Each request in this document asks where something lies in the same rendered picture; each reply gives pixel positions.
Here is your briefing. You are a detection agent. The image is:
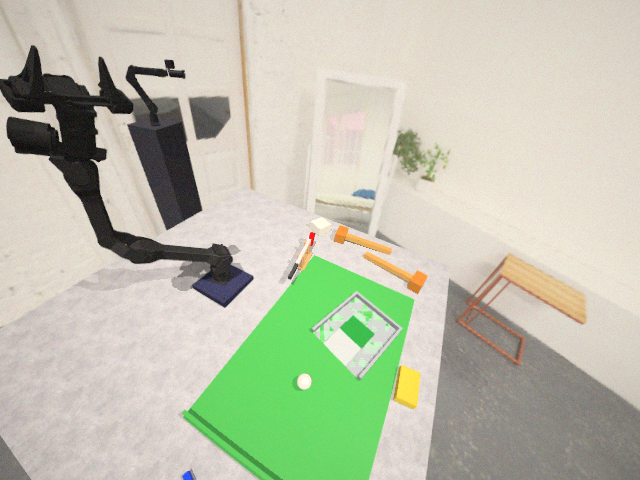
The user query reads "white golf ball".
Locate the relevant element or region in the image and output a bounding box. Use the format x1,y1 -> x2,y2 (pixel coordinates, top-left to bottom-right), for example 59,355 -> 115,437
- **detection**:
297,373 -> 312,390

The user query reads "green flat mat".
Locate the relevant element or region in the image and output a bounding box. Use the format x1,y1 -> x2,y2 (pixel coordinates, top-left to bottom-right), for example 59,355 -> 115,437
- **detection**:
188,255 -> 415,480

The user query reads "cream block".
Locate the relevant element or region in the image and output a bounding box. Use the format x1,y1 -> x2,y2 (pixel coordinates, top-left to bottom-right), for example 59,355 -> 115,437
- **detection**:
310,217 -> 332,236

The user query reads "yellow rectangular block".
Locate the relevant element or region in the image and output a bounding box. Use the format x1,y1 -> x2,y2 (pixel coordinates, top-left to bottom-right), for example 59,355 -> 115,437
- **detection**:
393,364 -> 420,409

